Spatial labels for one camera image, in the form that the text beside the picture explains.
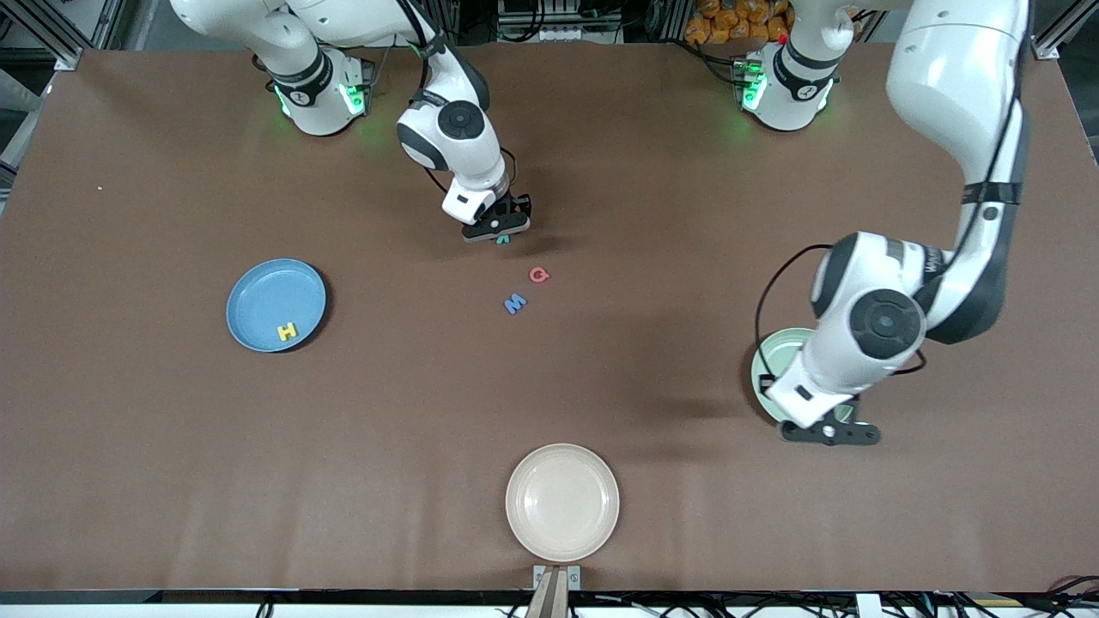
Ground green plate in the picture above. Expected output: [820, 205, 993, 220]
[750, 327, 859, 427]

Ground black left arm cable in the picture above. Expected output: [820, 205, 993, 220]
[755, 0, 1031, 380]

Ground metal equipment rack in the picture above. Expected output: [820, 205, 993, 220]
[496, 0, 626, 44]

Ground brown table mat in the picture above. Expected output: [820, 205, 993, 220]
[0, 41, 1099, 593]

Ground orange fruit pile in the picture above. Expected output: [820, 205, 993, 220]
[684, 0, 795, 45]

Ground cream plate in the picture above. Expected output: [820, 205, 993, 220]
[505, 443, 621, 564]

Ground aluminium frame post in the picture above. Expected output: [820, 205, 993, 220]
[0, 0, 130, 71]
[1029, 0, 1099, 61]

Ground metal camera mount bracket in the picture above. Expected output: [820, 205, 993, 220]
[532, 565, 582, 618]

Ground blue plate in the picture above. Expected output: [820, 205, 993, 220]
[226, 258, 328, 354]

